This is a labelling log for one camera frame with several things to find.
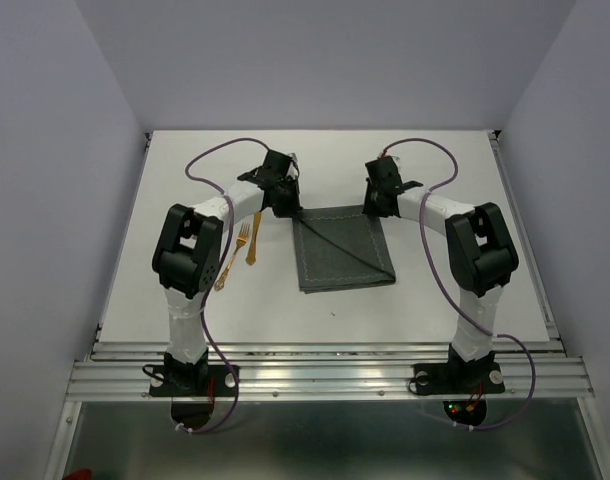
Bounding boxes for grey cloth napkin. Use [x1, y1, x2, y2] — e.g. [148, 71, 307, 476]
[292, 205, 396, 293]

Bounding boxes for gold knife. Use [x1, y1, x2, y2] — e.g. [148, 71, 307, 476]
[246, 211, 262, 266]

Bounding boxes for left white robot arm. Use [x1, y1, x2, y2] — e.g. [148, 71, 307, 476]
[152, 149, 301, 394]

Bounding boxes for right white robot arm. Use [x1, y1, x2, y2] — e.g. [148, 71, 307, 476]
[363, 156, 519, 396]

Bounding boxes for gold fork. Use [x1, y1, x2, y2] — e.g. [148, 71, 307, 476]
[214, 223, 251, 291]

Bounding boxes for red object at corner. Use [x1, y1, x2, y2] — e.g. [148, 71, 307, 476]
[62, 468, 93, 480]

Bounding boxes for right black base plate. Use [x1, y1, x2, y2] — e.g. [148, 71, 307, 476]
[407, 363, 505, 396]

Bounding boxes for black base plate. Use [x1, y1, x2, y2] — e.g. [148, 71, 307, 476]
[142, 364, 236, 398]
[407, 363, 505, 396]

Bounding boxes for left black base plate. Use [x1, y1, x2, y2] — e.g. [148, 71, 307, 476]
[142, 364, 236, 398]

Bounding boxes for aluminium mounting rail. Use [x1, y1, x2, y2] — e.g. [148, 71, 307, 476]
[66, 339, 594, 402]

